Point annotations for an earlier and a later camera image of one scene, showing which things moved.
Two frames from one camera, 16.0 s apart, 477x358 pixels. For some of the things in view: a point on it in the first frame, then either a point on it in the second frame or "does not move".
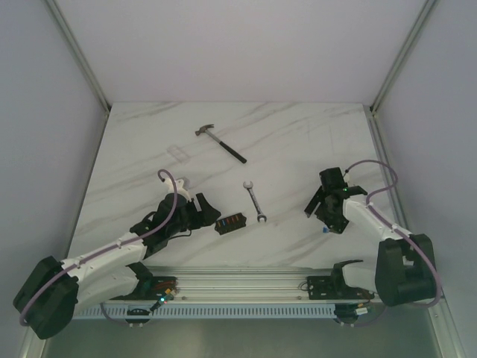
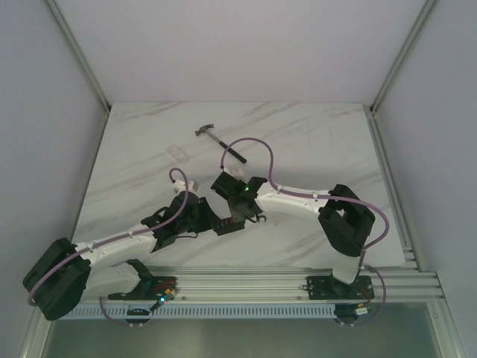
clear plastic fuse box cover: x=177 y=154 does not move
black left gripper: x=197 y=215 does not move
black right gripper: x=337 y=224 → x=241 y=216
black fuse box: x=229 y=224 does not move
